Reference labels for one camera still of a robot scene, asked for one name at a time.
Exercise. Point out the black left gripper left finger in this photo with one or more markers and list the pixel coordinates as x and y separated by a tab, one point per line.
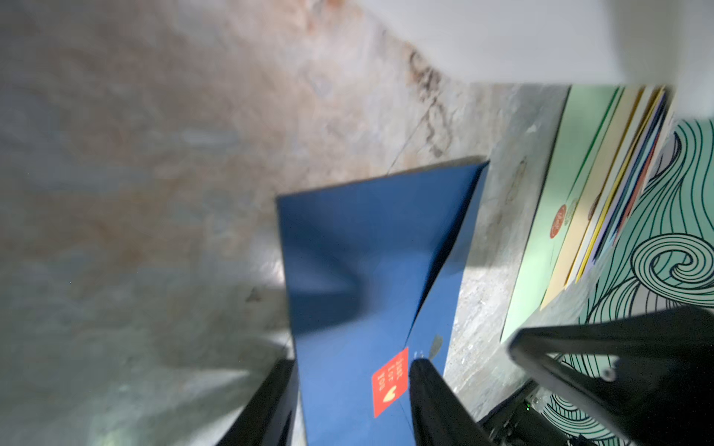
268	419

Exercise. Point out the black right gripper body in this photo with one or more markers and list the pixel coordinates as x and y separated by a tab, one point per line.
648	379

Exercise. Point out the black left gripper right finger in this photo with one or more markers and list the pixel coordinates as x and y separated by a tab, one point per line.
438	416

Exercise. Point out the dark blue envelope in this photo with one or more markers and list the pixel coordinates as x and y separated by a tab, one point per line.
373	274

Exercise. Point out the light green envelope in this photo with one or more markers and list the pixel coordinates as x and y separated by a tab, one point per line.
587	114

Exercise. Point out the white plastic storage box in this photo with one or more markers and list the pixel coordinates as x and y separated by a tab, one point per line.
565	42

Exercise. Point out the lavender envelope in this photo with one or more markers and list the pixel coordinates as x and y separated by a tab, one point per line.
625	180

